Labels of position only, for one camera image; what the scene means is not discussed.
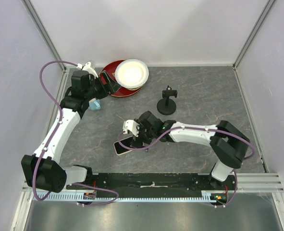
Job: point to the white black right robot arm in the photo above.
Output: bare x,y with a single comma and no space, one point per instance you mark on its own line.
228,143

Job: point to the aluminium frame post left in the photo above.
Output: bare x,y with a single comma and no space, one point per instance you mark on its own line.
41,28

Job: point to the aluminium frame post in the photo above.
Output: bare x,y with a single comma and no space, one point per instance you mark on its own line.
41,28
254,31

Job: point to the aluminium front rail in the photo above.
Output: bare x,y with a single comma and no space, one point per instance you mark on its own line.
246,182

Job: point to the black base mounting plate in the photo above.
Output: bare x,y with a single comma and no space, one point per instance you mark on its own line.
184,181

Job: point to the blue white paper cup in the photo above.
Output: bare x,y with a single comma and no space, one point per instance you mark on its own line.
94,104

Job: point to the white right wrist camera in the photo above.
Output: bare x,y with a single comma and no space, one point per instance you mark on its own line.
131,126

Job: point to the black phone stand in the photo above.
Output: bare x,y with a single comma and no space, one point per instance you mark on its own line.
167,106

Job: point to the aluminium frame post right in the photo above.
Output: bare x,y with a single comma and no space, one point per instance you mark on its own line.
254,31

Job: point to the red round tray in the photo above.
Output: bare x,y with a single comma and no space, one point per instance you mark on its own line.
122,92

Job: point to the light blue cable duct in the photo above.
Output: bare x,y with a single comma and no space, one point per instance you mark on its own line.
82,197

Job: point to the pink smartphone black screen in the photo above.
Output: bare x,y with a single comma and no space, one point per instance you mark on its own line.
119,150

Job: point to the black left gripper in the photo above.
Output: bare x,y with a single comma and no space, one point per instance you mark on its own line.
111,85

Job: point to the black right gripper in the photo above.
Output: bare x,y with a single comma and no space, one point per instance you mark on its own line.
137,141

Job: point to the white paper plate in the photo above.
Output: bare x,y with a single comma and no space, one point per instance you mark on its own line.
132,65

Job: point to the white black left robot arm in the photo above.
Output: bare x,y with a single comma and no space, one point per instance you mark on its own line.
42,169

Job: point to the patterned plate under white plate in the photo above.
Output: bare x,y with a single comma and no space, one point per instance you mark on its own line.
130,80

